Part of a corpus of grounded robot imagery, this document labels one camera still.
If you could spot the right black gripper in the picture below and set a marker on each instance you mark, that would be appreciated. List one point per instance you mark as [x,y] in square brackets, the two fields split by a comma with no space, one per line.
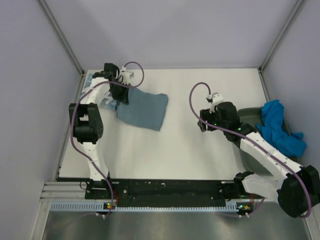
[206,116]

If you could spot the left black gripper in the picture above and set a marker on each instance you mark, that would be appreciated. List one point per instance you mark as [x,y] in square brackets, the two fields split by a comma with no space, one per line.
[122,98]

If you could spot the grey-blue t shirt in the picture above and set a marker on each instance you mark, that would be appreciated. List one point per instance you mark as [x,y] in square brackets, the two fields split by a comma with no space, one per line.
[145,110]

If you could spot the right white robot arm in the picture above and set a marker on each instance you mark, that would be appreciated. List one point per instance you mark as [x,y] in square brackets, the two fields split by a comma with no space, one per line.
[294,187]

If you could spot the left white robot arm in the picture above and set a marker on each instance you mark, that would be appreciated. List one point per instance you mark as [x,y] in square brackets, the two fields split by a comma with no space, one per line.
[86,124]

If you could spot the folded printed blue t shirt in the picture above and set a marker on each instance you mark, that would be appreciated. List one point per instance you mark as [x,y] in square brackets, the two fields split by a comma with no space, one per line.
[107,100]

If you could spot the grey plastic bin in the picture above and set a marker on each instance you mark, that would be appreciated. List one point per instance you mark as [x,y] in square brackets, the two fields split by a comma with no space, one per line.
[245,162]

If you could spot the bright blue t shirt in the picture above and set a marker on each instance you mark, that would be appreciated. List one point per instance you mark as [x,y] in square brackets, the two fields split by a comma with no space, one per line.
[271,129]

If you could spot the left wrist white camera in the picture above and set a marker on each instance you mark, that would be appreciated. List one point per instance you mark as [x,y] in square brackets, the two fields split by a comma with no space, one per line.
[125,76]

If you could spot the wrist white camera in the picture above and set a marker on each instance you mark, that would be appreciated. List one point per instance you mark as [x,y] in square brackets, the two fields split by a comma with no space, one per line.
[215,99]
[125,76]

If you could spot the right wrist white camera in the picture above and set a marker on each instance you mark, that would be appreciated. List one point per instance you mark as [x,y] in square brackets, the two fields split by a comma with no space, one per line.
[215,99]

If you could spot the left aluminium frame post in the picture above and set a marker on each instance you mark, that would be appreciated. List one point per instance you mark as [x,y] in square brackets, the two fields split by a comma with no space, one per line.
[60,35]

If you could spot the aluminium frame post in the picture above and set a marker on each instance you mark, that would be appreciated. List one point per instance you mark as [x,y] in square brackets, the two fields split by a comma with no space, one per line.
[293,14]
[60,35]

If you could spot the right aluminium frame post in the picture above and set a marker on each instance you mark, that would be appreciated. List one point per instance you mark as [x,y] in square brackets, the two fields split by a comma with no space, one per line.
[293,14]

